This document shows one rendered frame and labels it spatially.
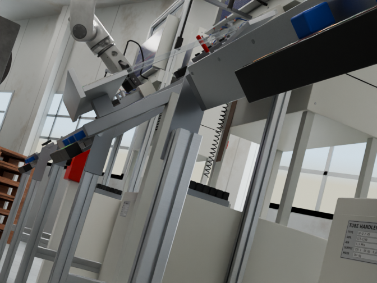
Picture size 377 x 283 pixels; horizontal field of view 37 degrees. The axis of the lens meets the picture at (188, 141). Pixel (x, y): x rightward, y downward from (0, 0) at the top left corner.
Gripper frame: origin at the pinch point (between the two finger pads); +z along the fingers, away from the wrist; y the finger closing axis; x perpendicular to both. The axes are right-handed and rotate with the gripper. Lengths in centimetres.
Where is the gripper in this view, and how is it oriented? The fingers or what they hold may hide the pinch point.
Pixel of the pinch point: (132, 86)
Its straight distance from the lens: 199.0
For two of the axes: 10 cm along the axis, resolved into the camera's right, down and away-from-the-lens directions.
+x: -7.3, 6.0, -3.3
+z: 5.9, 7.9, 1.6
